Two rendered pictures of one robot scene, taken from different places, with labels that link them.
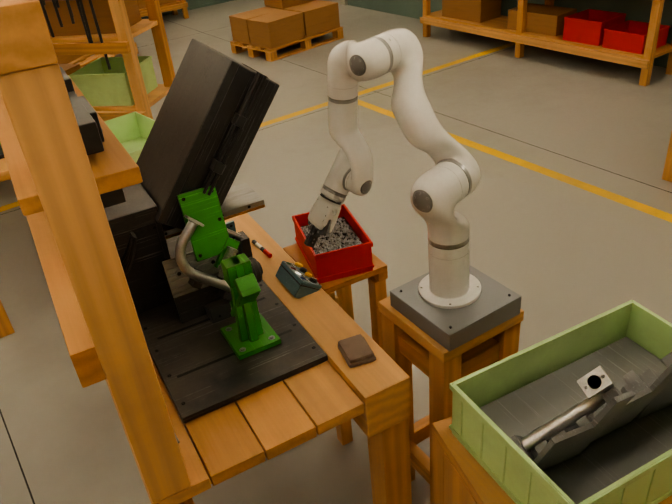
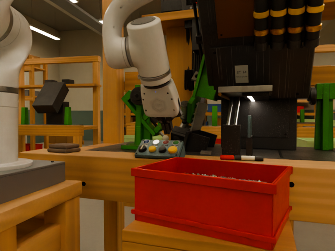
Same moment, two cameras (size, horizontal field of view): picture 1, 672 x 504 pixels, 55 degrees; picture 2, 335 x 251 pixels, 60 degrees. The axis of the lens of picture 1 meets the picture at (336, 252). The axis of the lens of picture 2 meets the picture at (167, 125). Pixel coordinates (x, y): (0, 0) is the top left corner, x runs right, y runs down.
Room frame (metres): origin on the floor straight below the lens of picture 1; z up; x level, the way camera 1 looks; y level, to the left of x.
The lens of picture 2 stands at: (2.42, -0.54, 1.04)
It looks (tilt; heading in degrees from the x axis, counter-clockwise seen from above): 2 degrees down; 135
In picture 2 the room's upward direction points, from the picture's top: straight up
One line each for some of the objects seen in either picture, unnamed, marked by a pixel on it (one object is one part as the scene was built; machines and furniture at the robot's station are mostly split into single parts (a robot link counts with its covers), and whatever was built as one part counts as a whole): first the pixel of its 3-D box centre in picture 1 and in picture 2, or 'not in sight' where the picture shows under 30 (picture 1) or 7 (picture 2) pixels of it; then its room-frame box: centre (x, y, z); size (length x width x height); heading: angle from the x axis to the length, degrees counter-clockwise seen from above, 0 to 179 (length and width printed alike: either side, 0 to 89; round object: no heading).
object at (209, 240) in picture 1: (201, 219); (208, 82); (1.72, 0.39, 1.17); 0.13 x 0.12 x 0.20; 26
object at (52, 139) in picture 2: not in sight; (65, 139); (-7.03, 4.01, 0.22); 1.20 x 0.81 x 0.44; 126
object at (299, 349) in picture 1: (193, 289); (229, 151); (1.76, 0.48, 0.89); 1.10 x 0.42 x 0.02; 26
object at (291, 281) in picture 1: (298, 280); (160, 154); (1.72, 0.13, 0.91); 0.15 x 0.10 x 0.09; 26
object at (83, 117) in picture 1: (78, 130); (176, 6); (1.40, 0.55, 1.59); 0.15 x 0.07 x 0.07; 26
